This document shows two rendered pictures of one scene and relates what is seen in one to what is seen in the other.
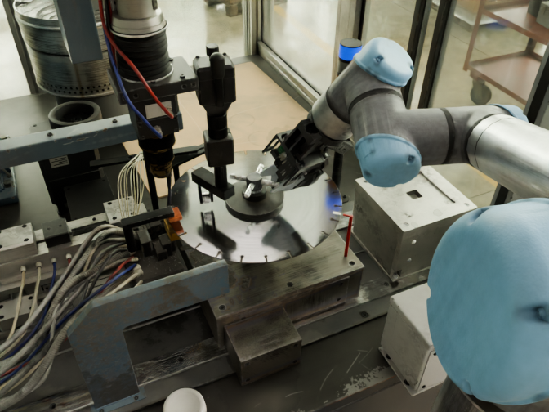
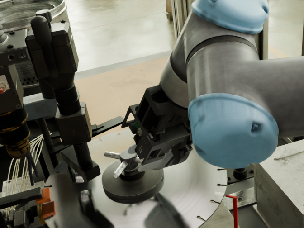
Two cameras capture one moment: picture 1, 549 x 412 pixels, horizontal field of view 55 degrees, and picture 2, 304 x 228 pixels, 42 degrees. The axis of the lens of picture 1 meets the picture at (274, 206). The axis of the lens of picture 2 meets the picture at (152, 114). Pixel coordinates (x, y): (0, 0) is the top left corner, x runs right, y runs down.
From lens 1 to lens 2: 0.34 m
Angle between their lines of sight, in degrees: 15
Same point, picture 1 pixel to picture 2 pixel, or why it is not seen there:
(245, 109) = not seen: hidden behind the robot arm
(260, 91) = not seen: hidden behind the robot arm
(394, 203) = (293, 181)
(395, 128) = (235, 85)
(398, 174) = (244, 150)
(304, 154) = (158, 127)
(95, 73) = (29, 67)
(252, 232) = (121, 216)
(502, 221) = not seen: outside the picture
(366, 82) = (202, 30)
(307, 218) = (184, 200)
